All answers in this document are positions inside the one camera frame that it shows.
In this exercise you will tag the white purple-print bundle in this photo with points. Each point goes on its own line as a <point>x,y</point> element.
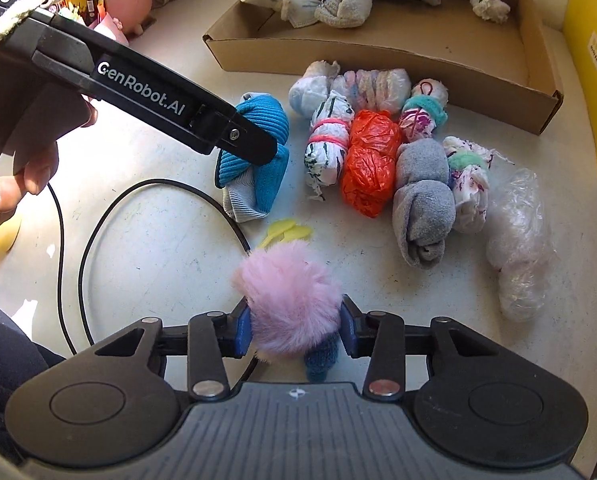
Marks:
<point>471,195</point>

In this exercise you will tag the yellow box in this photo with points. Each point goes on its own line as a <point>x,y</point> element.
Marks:
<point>593,85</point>

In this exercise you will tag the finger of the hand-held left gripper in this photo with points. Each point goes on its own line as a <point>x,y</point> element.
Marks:
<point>243,140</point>

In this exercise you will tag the white bundle teal scrunchie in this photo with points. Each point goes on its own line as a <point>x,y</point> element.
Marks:
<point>423,110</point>

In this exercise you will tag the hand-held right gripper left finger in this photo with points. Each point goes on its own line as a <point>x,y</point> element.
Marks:
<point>243,332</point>

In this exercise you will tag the person's left hand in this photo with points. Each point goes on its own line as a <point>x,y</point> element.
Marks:
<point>41,170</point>

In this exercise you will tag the white terry cloth bundle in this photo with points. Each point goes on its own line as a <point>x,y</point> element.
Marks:
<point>308,90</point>

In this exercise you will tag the orange plastic bag bundle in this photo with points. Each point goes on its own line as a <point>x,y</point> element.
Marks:
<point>371,160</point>

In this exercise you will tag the pastel plastic-wrapped bundle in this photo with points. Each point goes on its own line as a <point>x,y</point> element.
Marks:
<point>373,90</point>

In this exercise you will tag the colourful small trinkets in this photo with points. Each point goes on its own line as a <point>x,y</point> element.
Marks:
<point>78,5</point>

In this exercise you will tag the white green-print bundle pink band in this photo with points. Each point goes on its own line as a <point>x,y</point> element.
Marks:
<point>326,155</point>

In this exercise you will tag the brown cardboard box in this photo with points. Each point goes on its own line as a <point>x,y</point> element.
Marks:
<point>428,45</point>

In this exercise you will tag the person's dark clothing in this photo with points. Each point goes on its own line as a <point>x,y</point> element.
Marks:
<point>3,360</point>

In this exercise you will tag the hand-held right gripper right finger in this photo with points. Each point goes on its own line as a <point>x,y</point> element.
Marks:
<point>348,332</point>

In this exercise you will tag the pink round toy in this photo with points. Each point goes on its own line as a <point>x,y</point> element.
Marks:
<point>126,0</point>

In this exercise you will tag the clear plastic bag bundle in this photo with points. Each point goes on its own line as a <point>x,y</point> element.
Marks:
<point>520,240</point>

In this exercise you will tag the grey sock roll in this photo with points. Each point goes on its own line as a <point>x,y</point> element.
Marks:
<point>423,200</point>

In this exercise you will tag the blue ribbed sock bundle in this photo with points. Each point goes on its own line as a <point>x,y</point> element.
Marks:
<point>273,190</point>

